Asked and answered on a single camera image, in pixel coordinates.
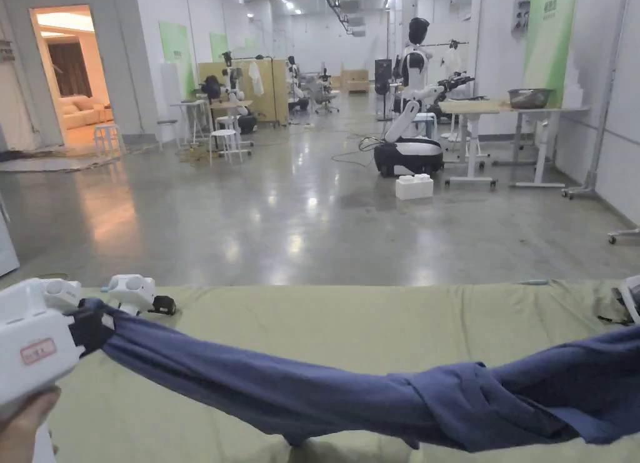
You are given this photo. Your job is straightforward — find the person's left hand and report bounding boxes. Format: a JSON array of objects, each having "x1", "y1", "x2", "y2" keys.
[{"x1": 0, "y1": 386, "x2": 62, "y2": 463}]

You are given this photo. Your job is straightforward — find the white hand controller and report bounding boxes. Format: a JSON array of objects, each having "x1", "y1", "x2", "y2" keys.
[{"x1": 612, "y1": 274, "x2": 640, "y2": 325}]

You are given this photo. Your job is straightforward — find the bed with pale green sheet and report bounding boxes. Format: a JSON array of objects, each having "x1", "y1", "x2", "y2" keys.
[{"x1": 0, "y1": 277, "x2": 640, "y2": 463}]

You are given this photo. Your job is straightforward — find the black cable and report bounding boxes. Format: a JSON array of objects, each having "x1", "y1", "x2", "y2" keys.
[{"x1": 596, "y1": 312, "x2": 637, "y2": 327}]

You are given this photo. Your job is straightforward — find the dark blue shirt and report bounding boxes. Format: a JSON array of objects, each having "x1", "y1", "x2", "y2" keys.
[{"x1": 97, "y1": 301, "x2": 640, "y2": 454}]

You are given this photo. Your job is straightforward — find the white and black humanoid robot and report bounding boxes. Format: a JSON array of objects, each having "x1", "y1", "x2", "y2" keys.
[{"x1": 372, "y1": 17, "x2": 476, "y2": 179}]

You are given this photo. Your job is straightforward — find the wooden crate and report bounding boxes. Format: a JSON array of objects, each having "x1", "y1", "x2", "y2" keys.
[{"x1": 340, "y1": 67, "x2": 371, "y2": 94}]

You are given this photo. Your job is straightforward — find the white folding table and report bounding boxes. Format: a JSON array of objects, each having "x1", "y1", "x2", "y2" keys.
[{"x1": 169, "y1": 99, "x2": 213, "y2": 148}]

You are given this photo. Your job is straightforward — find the grey office chair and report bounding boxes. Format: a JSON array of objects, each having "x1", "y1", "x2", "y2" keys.
[{"x1": 311, "y1": 77, "x2": 342, "y2": 116}]

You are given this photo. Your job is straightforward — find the wooden screen with white garment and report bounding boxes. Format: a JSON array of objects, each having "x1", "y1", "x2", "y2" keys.
[{"x1": 197, "y1": 56, "x2": 290, "y2": 129}]

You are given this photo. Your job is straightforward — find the white stool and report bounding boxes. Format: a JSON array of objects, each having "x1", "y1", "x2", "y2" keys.
[
  {"x1": 92, "y1": 124, "x2": 127, "y2": 157},
  {"x1": 156, "y1": 119, "x2": 182, "y2": 152},
  {"x1": 209, "y1": 128, "x2": 253, "y2": 165}
]

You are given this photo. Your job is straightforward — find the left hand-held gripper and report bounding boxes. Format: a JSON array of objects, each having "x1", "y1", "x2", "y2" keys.
[{"x1": 0, "y1": 277, "x2": 118, "y2": 423}]

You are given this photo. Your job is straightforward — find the white plastic block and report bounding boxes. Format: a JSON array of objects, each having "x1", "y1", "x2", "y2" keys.
[{"x1": 395, "y1": 172, "x2": 434, "y2": 201}]

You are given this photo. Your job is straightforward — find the black standing fan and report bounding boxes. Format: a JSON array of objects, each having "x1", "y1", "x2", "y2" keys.
[{"x1": 374, "y1": 57, "x2": 395, "y2": 122}]

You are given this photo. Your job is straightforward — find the white robot at desk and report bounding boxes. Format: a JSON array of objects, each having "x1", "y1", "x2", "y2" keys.
[{"x1": 199, "y1": 50, "x2": 259, "y2": 135}]

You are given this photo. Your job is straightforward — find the long table with metal basin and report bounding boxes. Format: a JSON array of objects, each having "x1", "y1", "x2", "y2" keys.
[{"x1": 437, "y1": 87, "x2": 592, "y2": 189}]

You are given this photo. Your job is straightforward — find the spare hand-held gripper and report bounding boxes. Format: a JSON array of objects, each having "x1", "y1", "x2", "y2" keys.
[{"x1": 101, "y1": 274, "x2": 177, "y2": 317}]

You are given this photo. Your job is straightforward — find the beige sofa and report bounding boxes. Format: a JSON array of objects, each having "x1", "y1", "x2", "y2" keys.
[{"x1": 59, "y1": 95, "x2": 114, "y2": 132}]

